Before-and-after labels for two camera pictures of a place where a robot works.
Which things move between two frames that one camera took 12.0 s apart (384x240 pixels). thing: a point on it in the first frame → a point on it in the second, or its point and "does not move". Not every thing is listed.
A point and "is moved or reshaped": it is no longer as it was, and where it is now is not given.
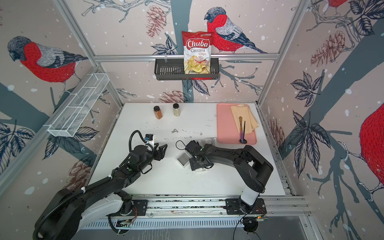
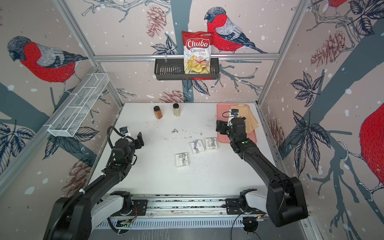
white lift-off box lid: (211, 140) does not move
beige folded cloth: (244, 111) does not move
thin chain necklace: (181, 136) does not move
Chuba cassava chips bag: (197, 48) does not move
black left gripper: (159, 154) → (138, 146)
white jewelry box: (183, 158) is moved or reshaped
